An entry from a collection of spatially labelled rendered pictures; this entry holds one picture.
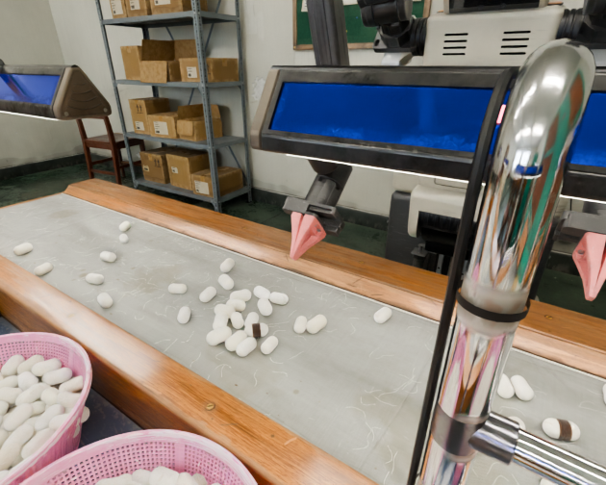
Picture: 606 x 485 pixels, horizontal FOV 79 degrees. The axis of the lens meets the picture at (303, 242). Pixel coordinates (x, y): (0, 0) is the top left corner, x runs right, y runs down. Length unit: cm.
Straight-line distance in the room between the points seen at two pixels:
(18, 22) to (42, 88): 451
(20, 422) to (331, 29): 68
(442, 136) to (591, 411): 41
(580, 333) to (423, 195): 54
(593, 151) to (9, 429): 61
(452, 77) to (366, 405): 37
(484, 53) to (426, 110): 73
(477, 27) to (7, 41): 468
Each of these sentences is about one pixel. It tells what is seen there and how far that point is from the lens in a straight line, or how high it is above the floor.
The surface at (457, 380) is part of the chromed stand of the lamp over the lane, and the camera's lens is 18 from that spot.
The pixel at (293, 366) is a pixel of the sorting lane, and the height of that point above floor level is 74.
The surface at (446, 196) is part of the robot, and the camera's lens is 105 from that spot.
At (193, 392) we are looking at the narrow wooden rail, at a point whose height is 76.
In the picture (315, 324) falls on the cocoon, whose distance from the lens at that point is 57.
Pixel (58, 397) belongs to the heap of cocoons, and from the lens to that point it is 58.
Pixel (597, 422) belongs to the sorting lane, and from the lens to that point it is 58.
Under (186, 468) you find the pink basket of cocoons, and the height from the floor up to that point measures 73.
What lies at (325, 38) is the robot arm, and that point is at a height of 115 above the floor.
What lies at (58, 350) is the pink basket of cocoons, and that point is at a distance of 64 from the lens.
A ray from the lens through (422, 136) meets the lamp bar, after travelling 28.
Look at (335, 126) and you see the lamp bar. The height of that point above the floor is 107.
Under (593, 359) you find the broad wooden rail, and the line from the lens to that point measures 65.
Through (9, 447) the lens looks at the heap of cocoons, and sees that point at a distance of 55.
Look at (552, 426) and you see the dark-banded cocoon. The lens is 52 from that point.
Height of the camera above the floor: 111
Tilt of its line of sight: 26 degrees down
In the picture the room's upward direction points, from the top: straight up
